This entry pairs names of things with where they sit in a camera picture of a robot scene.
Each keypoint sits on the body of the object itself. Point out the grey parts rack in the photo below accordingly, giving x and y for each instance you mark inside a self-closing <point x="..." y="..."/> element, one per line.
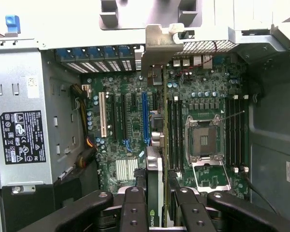
<point x="149" y="14"/>

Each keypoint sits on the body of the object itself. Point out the blue case latch tab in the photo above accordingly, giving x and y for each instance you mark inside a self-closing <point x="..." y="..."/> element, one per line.
<point x="12" y="24"/>

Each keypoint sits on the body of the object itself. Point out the CPU socket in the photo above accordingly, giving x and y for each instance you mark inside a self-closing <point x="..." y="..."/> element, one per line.
<point x="204" y="140"/>

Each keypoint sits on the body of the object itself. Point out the green motherboard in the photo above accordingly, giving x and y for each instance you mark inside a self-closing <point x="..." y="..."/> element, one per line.
<point x="125" y="91"/>

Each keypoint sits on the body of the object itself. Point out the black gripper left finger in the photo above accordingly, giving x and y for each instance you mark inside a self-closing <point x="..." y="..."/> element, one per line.
<point x="133" y="212"/>

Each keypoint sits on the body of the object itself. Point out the blue expansion slot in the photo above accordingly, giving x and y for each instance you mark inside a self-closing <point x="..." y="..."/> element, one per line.
<point x="145" y="116"/>

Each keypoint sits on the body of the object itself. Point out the blue slot clip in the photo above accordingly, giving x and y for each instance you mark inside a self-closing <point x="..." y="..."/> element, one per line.
<point x="95" y="52"/>
<point x="62" y="53"/>
<point x="110" y="52"/>
<point x="79" y="53"/>
<point x="126" y="51"/>

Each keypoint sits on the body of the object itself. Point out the white expansion slot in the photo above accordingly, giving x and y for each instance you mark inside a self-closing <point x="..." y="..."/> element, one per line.
<point x="102" y="113"/>

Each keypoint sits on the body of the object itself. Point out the grey card retention latch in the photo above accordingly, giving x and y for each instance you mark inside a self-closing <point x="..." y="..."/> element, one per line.
<point x="253" y="36"/>

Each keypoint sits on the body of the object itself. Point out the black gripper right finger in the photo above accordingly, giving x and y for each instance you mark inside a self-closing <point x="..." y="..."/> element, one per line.
<point x="195" y="217"/>

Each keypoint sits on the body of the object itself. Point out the open black PC case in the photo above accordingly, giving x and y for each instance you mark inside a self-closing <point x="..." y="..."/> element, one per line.
<point x="273" y="145"/>

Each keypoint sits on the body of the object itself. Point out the black expansion slot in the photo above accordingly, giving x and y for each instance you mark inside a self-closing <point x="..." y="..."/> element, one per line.
<point x="123" y="116"/>
<point x="114" y="116"/>

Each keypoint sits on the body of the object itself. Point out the grey power supply unit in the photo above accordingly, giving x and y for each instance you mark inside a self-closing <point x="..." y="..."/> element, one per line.
<point x="19" y="96"/>

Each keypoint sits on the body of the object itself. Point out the thin socket locking lever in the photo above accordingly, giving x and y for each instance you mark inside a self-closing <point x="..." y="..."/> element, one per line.
<point x="232" y="115"/>

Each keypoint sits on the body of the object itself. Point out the metal socket cover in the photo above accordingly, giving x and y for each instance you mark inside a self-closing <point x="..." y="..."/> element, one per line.
<point x="212" y="178"/>

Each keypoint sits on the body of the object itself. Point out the silver chipset heat sink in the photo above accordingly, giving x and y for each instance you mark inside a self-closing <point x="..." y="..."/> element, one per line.
<point x="126" y="169"/>

